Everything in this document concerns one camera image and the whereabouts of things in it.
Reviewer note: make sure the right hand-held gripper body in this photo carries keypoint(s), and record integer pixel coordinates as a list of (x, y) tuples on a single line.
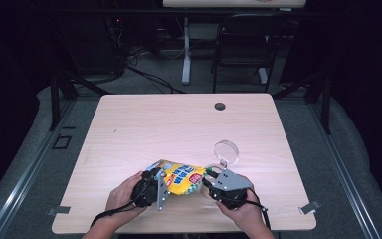
[(230, 186)]

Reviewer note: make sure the black folding chair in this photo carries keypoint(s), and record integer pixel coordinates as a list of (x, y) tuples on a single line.
[(245, 40)]

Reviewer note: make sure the person's right hand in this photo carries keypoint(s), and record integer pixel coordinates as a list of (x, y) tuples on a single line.
[(247, 214)]

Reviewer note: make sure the person's left hand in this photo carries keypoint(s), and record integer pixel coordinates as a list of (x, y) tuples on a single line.
[(121, 199)]

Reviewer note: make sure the white-legged background desk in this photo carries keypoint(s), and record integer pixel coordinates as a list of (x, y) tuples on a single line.
[(186, 49)]

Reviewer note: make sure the grey tape strip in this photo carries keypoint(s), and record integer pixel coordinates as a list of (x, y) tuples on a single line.
[(309, 207), (58, 210)]

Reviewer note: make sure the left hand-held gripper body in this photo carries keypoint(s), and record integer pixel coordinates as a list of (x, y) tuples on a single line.
[(147, 192)]

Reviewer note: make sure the clear plastic jar hinged lid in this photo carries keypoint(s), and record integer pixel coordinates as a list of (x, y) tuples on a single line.
[(226, 152)]

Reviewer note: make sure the aluminium floor rail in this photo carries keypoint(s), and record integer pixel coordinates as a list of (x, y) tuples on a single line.
[(26, 172), (344, 172)]

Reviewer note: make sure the yellow spout pouch green cap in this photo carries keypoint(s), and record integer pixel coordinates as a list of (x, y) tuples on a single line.
[(180, 179)]

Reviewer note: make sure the black metal frame stand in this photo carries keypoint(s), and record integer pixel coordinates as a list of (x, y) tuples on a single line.
[(55, 99), (326, 103)]

